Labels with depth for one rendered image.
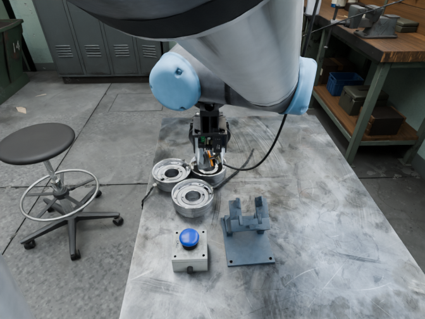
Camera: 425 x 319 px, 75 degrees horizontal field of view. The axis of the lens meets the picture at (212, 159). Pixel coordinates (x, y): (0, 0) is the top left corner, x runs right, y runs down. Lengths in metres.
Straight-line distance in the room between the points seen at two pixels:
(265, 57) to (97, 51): 3.45
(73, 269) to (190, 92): 1.43
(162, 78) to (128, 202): 1.57
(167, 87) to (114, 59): 3.17
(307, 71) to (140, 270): 0.48
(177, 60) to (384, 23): 1.92
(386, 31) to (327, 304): 1.88
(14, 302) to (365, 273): 0.60
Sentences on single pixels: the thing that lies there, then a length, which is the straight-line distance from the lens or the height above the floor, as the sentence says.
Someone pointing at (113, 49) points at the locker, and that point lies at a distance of 3.52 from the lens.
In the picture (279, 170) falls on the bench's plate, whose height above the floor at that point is 0.80.
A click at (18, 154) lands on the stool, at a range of 1.45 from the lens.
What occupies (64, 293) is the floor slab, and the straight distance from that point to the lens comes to 1.64.
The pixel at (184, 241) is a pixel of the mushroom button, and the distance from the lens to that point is 0.56.
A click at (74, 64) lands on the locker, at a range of 3.73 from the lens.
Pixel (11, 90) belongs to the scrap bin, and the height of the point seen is 0.05.
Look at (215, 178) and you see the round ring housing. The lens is 0.75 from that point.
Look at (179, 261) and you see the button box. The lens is 0.58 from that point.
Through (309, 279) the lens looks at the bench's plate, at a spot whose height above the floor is 0.80.
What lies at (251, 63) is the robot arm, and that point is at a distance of 0.16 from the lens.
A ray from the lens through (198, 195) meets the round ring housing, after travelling 0.72.
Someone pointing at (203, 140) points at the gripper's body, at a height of 1.00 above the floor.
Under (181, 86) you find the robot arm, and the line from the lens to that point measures 0.38.
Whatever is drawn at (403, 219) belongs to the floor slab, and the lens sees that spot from 2.09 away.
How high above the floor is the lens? 1.33
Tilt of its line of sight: 38 degrees down
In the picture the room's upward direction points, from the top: straight up
